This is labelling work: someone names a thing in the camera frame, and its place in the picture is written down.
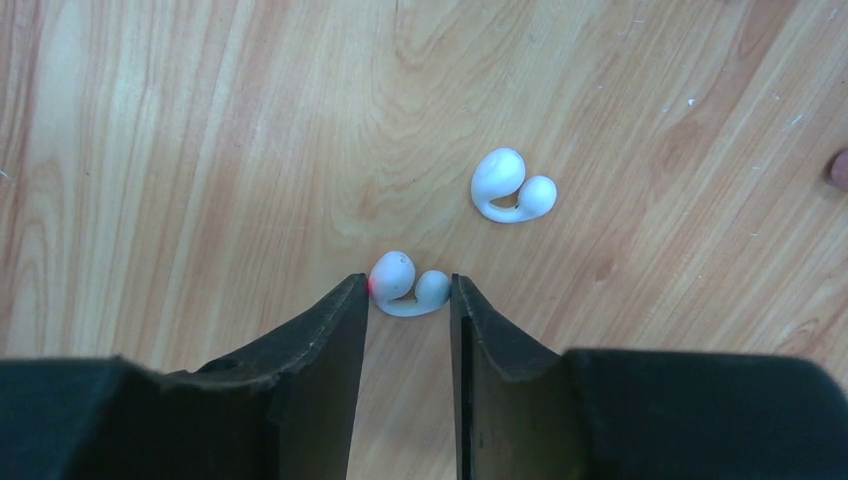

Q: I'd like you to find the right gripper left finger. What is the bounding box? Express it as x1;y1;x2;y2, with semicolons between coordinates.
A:
1;274;369;479

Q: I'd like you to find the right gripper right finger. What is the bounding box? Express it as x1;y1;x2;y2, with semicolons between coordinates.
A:
450;274;847;479

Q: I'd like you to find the white earbud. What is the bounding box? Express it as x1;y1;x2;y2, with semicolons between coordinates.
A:
470;147;558;224
367;251;451;318

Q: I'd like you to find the purple earbud near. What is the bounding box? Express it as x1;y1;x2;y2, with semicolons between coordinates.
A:
828;150;848;192

